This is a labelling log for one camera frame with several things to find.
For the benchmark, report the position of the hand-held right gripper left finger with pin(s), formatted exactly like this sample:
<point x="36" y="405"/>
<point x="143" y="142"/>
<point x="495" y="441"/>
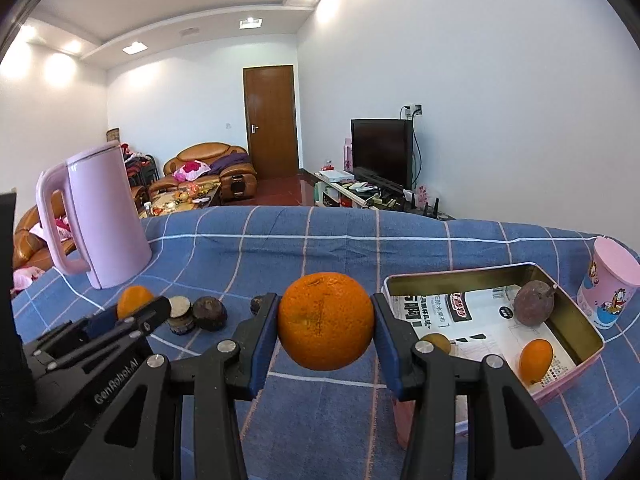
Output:
<point x="260" y="355"/>

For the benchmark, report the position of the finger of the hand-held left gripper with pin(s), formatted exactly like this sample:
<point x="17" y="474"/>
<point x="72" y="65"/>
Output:
<point x="100" y="322"/>
<point x="150" y="315"/>

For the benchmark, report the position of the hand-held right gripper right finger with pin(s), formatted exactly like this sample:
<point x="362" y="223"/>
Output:
<point x="387" y="355"/>

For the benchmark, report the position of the small orange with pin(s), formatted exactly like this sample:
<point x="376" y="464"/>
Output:
<point x="536" y="360"/>
<point x="132" y="300"/>

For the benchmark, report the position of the olive brown round fruit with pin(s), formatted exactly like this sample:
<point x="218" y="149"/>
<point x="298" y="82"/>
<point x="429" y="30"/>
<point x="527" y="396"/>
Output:
<point x="440" y="342"/>

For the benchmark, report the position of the dark brown round fruit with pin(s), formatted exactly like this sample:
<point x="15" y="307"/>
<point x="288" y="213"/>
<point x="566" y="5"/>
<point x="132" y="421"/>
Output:
<point x="210" y="314"/>

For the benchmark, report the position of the large orange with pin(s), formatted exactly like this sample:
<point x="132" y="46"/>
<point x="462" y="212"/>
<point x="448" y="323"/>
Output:
<point x="325" y="325"/>

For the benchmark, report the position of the pink tin box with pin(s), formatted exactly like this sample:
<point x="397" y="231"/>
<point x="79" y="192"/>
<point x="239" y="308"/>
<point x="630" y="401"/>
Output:
<point x="450" y="279"/>

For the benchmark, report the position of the purple passion fruit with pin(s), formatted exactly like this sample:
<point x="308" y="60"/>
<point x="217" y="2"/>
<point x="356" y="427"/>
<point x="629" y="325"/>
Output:
<point x="534" y="305"/>

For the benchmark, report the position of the pink red pillow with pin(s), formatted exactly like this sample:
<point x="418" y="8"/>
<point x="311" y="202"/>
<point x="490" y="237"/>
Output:
<point x="27" y="277"/>

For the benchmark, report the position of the printed paper sheet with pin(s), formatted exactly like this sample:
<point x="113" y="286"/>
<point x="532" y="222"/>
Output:
<point x="480" y="330"/>

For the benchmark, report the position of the pink electric kettle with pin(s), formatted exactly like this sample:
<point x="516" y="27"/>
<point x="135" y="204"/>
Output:
<point x="105" y="210"/>

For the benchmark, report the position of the cluttered coffee table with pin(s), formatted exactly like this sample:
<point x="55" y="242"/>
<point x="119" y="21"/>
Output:
<point x="180" y="200"/>

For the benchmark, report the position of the brown leather sofa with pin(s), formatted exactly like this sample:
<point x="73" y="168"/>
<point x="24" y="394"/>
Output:
<point x="27" y="225"/>
<point x="205" y="152"/>

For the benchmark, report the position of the blue plaid cloth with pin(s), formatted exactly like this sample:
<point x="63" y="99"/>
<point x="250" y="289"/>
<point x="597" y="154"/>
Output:
<point x="300" y="240"/>

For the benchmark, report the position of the stack of black chairs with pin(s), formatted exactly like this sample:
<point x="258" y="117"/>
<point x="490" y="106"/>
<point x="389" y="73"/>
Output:
<point x="142" y="170"/>

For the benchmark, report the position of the pink floral pillow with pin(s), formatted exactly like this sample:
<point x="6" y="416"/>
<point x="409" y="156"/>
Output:
<point x="191" y="170"/>

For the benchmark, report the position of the black router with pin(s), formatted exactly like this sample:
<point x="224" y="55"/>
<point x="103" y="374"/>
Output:
<point x="432" y="210"/>

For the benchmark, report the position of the pink flower decoration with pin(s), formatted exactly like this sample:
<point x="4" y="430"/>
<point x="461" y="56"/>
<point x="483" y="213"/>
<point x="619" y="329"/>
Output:
<point x="423" y="195"/>

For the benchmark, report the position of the white tv stand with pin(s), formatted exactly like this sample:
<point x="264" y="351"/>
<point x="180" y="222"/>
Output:
<point x="332" y="196"/>

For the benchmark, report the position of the purple blanket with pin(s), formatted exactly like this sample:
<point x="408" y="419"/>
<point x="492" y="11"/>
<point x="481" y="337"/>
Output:
<point x="231" y="162"/>

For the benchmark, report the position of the white set-top box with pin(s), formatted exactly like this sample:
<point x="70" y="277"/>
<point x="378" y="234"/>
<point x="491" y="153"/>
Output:
<point x="336" y="175"/>

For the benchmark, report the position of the black television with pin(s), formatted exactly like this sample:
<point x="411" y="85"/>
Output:
<point x="380" y="152"/>

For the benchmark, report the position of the tall pink box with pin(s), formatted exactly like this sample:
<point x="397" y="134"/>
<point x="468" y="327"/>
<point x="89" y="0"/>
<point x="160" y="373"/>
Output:
<point x="348" y="152"/>

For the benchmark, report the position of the pink cartoon cup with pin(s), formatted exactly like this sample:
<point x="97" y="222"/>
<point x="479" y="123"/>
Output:
<point x="605" y="290"/>

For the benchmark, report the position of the brown wooden door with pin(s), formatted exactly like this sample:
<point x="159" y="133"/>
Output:
<point x="270" y="120"/>

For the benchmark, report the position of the square ceiling light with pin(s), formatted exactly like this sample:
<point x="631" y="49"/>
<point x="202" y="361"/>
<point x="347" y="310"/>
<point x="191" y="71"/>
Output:
<point x="135" y="47"/>
<point x="250" y="22"/>

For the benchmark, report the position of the ceiling air vent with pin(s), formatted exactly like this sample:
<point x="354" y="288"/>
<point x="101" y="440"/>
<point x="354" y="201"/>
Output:
<point x="190" y="31"/>

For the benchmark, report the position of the framed wall picture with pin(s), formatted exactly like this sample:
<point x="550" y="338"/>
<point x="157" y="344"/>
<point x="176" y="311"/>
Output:
<point x="113" y="135"/>

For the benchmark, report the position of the white wall socket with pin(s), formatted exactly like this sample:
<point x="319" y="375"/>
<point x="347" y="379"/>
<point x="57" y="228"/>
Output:
<point x="413" y="109"/>

